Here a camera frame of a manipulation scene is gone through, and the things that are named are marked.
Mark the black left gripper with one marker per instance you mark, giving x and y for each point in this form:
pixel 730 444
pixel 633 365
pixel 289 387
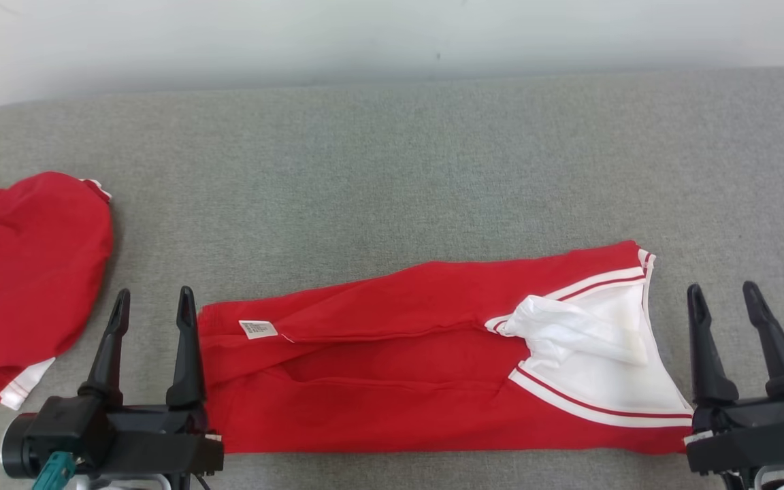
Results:
pixel 160 442

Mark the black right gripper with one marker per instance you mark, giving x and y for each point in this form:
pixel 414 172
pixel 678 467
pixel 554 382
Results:
pixel 753 439

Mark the red shorts with white hems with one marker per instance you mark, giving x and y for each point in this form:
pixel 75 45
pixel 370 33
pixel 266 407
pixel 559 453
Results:
pixel 24 272

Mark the red and white long trousers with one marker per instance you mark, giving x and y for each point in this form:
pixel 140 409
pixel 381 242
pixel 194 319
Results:
pixel 378 381

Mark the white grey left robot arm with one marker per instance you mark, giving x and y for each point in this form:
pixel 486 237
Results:
pixel 140 485

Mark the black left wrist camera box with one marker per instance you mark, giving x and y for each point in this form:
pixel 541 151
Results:
pixel 65 425

